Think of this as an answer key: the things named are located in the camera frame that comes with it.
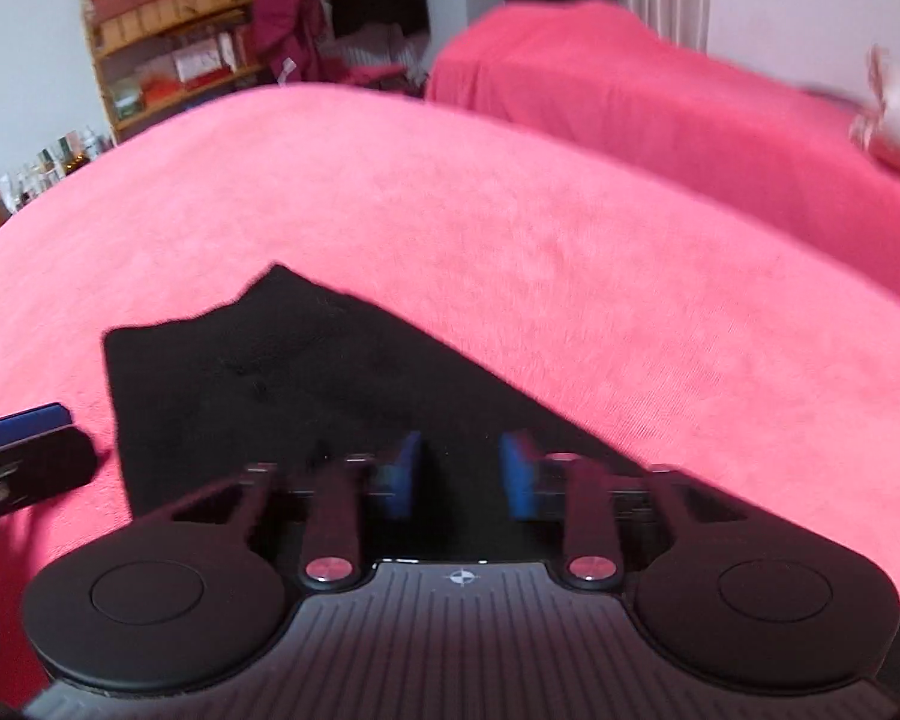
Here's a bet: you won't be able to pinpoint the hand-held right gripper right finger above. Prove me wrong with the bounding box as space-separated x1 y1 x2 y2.
499 431 736 590

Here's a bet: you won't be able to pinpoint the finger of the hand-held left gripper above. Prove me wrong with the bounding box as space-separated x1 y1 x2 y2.
0 403 98 539

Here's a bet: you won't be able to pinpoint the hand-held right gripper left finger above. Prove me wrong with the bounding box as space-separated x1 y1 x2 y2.
166 431 423 590

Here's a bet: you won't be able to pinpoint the black pants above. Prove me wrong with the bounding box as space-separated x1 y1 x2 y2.
103 262 650 533

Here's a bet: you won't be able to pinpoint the pink blanket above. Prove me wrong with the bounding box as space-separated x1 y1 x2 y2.
0 0 900 706

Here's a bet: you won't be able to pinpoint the row of small bottles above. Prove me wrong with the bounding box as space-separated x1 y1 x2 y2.
0 127 113 230

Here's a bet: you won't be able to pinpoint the wooden shelf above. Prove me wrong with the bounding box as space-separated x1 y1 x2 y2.
81 0 271 143

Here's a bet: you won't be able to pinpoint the hanging dark red clothes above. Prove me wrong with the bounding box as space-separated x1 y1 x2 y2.
251 0 331 83

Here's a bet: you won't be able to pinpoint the white pillow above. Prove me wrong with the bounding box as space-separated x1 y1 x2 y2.
849 45 900 185

